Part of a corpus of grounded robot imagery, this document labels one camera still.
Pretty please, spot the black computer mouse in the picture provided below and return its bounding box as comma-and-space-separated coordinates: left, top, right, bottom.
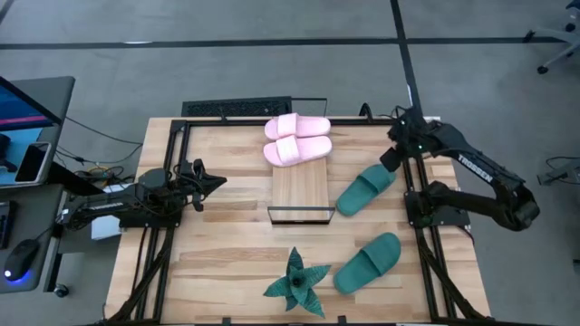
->
3, 238, 40, 283

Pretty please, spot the black keyboard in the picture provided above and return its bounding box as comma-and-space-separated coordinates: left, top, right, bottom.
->
0, 201, 18, 250

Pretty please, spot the snake plant in white pot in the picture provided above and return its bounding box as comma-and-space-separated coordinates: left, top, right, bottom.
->
262, 246, 333, 319

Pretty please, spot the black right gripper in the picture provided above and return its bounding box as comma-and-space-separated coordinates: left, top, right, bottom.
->
379, 107, 439, 173

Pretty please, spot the white box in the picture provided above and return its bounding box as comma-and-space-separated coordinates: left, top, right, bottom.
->
90, 182, 137, 241

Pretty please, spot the smartphone with dark screen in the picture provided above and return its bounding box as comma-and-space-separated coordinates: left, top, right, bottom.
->
14, 142, 52, 185

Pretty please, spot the long black cable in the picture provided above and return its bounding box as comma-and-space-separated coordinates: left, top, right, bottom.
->
64, 115, 144, 147

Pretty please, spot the light blue desk pad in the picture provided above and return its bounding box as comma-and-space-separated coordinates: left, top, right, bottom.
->
0, 127, 58, 187

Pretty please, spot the grey chair base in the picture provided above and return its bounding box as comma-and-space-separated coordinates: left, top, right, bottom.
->
536, 161, 580, 186

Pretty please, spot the black metal frame rig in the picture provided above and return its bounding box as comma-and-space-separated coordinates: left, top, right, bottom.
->
106, 115, 493, 326

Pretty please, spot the office chair with grey base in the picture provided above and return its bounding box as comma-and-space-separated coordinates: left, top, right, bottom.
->
523, 0, 580, 76

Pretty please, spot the wooden shelf with black frame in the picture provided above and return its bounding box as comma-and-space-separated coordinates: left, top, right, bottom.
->
266, 97, 336, 226

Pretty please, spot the pink slide sandal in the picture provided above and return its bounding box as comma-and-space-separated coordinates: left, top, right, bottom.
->
264, 112, 333, 141
263, 134, 334, 168

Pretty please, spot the grey office desk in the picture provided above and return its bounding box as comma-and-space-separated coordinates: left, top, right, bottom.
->
0, 75, 76, 294

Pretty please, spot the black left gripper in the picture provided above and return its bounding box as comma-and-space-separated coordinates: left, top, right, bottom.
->
169, 158, 228, 214

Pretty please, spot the black cable bundle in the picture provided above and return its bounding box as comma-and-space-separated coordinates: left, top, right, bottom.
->
53, 143, 144, 183

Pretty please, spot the black floor cable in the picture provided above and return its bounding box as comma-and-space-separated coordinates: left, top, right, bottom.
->
543, 155, 580, 182

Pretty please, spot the green slide sandal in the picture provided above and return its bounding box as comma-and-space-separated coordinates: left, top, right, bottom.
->
334, 163, 398, 217
333, 232, 402, 295

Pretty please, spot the black monitor stand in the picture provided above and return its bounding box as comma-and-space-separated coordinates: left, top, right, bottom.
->
0, 134, 18, 174

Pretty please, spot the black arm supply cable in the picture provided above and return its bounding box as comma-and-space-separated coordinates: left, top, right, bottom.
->
355, 102, 411, 121

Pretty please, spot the black computer monitor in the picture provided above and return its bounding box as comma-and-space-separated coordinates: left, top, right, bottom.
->
0, 75, 63, 132

